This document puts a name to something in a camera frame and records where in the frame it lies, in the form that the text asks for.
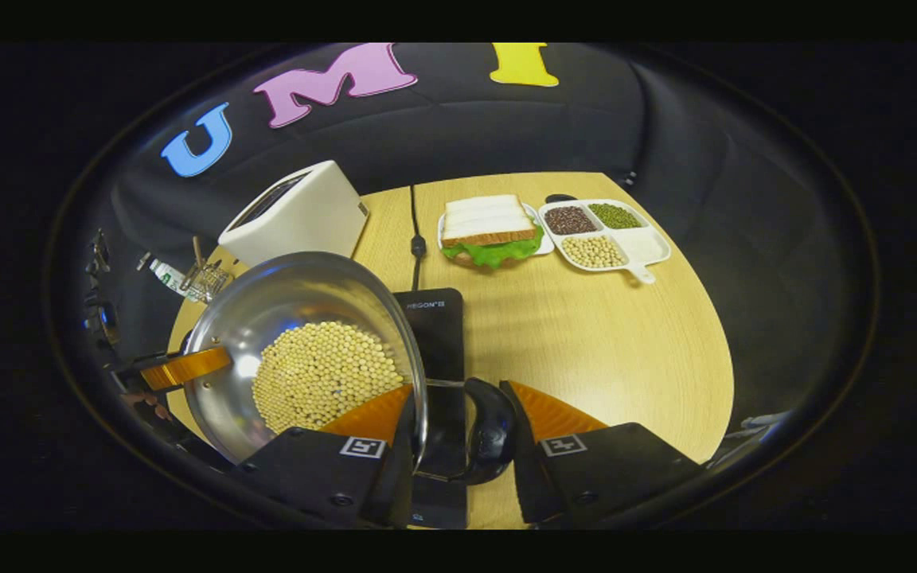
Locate small heap of soybeans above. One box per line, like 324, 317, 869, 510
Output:
560, 236, 628, 270

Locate black backdrop cloth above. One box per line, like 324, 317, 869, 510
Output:
68, 44, 877, 478

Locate white bottle with green label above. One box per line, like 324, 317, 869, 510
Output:
138, 251, 189, 300

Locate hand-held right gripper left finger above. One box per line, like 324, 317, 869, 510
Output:
234, 384, 419, 528

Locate white toaster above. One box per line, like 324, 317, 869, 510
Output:
218, 160, 369, 267

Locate white divided tray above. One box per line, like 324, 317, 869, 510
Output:
538, 198, 673, 285

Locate black induction cooktop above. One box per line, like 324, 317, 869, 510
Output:
391, 288, 469, 530

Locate sandwich with lettuce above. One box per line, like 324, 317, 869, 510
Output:
441, 194, 545, 270

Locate heap of green beans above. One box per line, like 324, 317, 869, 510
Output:
587, 203, 642, 231

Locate pile of yellow soybeans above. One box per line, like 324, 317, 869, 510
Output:
252, 321, 408, 435

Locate wire basket with wooden handle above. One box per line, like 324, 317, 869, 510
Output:
180, 236, 235, 305

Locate black power cable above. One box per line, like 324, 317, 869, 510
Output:
408, 185, 428, 292

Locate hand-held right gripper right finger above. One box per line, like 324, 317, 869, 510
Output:
498, 380, 708, 526

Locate heap of red beans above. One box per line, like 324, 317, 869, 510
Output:
544, 206, 599, 236

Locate steel pot with black handles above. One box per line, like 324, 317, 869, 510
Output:
180, 251, 519, 485

